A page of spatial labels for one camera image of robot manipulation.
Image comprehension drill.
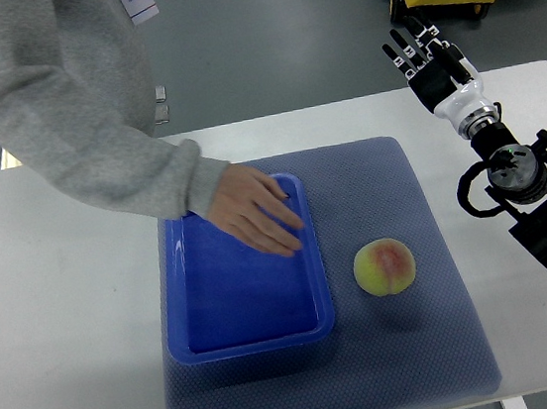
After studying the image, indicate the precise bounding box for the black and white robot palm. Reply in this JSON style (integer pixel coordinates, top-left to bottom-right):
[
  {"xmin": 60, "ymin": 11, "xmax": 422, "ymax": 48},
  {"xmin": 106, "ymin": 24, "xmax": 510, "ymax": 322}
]
[{"xmin": 382, "ymin": 16, "xmax": 498, "ymax": 133}]

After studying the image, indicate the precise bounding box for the person's bare hand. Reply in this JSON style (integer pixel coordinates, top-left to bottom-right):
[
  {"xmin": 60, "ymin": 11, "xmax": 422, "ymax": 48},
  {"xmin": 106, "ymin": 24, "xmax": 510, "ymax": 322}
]
[{"xmin": 206, "ymin": 164, "xmax": 303, "ymax": 257}]

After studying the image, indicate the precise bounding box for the blue plastic tray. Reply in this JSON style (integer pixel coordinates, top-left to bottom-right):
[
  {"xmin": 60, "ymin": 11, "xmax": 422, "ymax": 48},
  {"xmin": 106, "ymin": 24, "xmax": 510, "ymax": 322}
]
[{"xmin": 159, "ymin": 173, "xmax": 335, "ymax": 366}]

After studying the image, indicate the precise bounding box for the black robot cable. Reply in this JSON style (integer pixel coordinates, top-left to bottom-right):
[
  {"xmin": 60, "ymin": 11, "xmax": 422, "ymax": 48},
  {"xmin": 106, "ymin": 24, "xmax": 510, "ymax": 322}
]
[{"xmin": 452, "ymin": 158, "xmax": 510, "ymax": 221}]

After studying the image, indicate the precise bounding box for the floor plate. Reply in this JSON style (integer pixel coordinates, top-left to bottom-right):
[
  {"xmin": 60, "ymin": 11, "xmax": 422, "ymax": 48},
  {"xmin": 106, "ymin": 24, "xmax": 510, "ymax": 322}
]
[
  {"xmin": 155, "ymin": 85, "xmax": 166, "ymax": 103},
  {"xmin": 154, "ymin": 104, "xmax": 170, "ymax": 125}
]

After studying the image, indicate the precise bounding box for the yellow-red peach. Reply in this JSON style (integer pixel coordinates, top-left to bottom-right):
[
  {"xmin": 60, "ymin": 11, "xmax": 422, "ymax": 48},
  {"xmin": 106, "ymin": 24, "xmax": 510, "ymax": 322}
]
[{"xmin": 353, "ymin": 238, "xmax": 416, "ymax": 297}]

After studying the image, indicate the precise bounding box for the lower floor plate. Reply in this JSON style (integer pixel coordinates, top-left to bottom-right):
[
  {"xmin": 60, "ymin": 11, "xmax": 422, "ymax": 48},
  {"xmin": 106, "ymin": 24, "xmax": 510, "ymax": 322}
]
[{"xmin": 154, "ymin": 104, "xmax": 170, "ymax": 125}]

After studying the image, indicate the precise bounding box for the grey sweater forearm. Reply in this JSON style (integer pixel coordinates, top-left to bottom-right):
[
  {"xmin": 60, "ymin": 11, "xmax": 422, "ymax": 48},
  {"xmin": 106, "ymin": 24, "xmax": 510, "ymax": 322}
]
[{"xmin": 0, "ymin": 0, "xmax": 226, "ymax": 219}]

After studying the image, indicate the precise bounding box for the upper floor plate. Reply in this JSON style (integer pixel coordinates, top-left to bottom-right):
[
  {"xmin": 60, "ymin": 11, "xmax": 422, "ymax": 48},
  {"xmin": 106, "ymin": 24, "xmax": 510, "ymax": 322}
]
[{"xmin": 155, "ymin": 85, "xmax": 166, "ymax": 103}]

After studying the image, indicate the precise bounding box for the blue-grey mesh mat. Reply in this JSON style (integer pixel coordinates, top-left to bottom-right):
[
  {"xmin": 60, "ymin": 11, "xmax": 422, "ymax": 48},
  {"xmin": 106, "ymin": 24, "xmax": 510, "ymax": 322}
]
[{"xmin": 161, "ymin": 137, "xmax": 501, "ymax": 409}]

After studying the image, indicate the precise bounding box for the white name badge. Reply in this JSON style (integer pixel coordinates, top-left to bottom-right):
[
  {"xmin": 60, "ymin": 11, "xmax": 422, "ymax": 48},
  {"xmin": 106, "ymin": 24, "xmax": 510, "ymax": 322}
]
[{"xmin": 121, "ymin": 0, "xmax": 159, "ymax": 26}]

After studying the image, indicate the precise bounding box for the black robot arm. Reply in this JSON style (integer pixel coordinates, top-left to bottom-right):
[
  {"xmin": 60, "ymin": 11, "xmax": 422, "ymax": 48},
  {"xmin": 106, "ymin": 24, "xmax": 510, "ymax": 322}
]
[{"xmin": 383, "ymin": 12, "xmax": 547, "ymax": 268}]

